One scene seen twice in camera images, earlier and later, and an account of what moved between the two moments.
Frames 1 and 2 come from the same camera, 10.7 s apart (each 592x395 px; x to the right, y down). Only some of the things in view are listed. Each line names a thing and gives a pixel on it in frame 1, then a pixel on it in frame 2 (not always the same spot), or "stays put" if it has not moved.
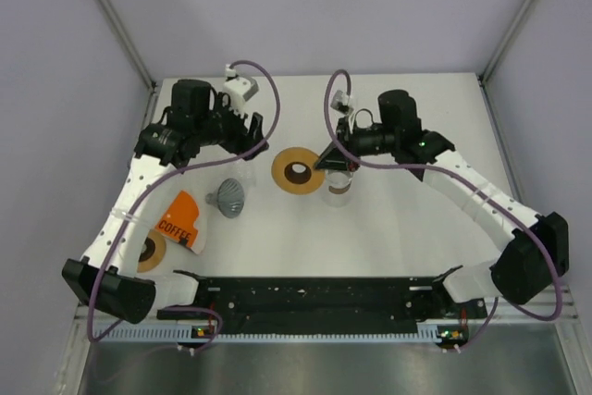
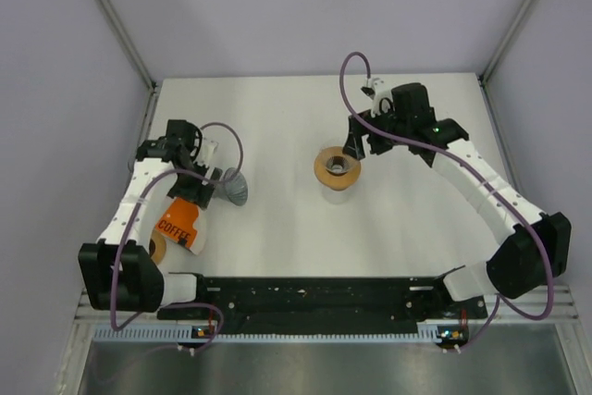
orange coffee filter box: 183,219 stays put
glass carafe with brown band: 338,187 stays put
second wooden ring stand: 154,253 stays put
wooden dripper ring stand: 293,171 → 336,181
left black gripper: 240,135 → 199,193
